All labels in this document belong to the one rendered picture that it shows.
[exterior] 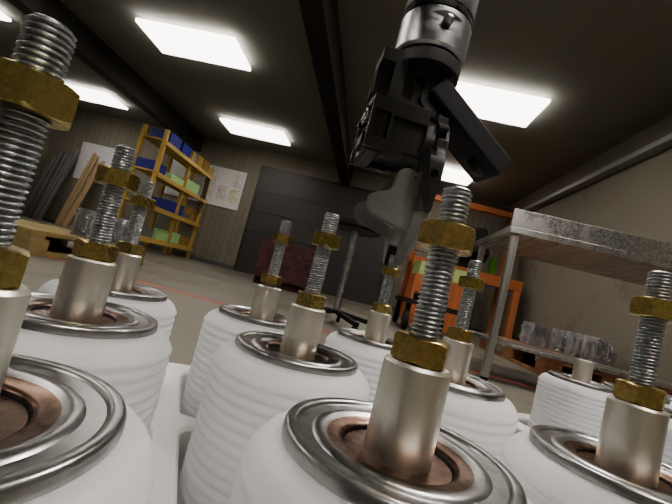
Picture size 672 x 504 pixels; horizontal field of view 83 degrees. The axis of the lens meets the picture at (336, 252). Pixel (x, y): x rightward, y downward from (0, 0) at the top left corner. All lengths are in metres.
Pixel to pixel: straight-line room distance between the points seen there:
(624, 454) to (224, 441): 0.18
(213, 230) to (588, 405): 8.39
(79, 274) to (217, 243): 8.42
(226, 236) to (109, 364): 8.40
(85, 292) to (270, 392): 0.10
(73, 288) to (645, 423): 0.26
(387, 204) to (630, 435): 0.25
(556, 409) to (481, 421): 0.32
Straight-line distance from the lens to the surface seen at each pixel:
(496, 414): 0.27
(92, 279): 0.22
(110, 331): 0.20
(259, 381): 0.20
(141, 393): 0.21
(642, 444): 0.21
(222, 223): 8.65
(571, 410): 0.57
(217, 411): 0.22
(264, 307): 0.34
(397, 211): 0.37
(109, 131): 10.47
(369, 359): 0.35
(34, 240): 2.89
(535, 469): 0.20
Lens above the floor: 0.30
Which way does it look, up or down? 4 degrees up
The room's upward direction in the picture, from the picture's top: 14 degrees clockwise
